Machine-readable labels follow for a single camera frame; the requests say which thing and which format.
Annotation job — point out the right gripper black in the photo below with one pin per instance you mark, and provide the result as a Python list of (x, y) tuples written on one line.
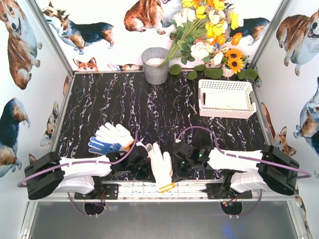
[(176, 162)]

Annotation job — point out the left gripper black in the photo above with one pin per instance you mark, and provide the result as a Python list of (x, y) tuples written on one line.
[(145, 164)]

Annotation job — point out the yellow coated glove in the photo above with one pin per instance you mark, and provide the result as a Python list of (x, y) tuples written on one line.
[(161, 166)]

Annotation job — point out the white glove orange cuff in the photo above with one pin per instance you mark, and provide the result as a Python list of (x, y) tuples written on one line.
[(117, 134)]

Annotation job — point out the blue dotted glove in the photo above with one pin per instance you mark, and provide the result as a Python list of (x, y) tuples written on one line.
[(103, 148)]

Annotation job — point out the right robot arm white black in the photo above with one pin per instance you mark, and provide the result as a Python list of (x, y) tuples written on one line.
[(268, 168)]

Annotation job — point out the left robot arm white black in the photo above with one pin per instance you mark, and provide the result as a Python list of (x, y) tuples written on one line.
[(86, 177)]

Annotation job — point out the white perforated storage basket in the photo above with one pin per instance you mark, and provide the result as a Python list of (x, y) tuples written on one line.
[(210, 86)]

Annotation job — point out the grey metal bucket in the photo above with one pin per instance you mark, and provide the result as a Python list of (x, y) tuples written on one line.
[(155, 68)]

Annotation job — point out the artificial flower bouquet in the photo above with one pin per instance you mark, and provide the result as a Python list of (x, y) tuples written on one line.
[(209, 31)]

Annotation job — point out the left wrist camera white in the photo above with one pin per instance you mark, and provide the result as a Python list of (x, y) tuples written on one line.
[(148, 147)]

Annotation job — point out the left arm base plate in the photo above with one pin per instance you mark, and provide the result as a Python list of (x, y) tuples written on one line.
[(107, 192)]

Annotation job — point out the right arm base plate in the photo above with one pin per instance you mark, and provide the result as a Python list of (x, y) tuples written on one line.
[(218, 191)]

